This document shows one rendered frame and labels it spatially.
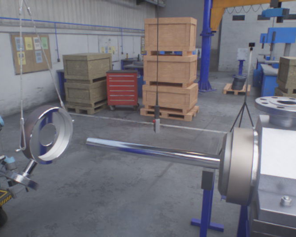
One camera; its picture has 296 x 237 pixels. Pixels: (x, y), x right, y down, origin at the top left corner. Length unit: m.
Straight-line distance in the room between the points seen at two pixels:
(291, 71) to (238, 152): 4.29
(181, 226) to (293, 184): 1.61
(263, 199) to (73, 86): 5.48
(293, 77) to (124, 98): 3.55
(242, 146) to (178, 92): 4.25
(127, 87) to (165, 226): 3.98
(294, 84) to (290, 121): 4.24
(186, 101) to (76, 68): 2.63
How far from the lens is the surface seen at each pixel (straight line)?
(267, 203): 1.04
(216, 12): 8.49
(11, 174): 1.58
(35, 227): 2.74
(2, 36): 6.46
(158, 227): 2.53
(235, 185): 1.16
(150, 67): 5.52
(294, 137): 1.15
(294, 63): 5.35
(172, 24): 5.37
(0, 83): 6.37
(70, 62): 6.10
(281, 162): 1.10
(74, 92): 6.16
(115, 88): 5.94
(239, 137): 1.19
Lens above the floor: 1.68
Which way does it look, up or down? 18 degrees down
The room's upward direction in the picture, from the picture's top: straight up
